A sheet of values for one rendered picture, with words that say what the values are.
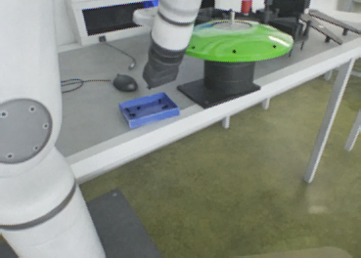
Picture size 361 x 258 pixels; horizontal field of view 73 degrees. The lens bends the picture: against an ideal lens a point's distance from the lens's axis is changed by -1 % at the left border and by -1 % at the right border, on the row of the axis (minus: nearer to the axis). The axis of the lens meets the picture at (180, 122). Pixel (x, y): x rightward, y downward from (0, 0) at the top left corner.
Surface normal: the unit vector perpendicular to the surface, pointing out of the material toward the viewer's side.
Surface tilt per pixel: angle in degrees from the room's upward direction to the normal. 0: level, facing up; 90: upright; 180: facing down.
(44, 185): 18
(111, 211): 0
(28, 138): 92
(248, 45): 23
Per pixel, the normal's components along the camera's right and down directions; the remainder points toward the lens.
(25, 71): 0.83, 0.24
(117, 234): -0.04, -0.83
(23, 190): 0.17, -0.65
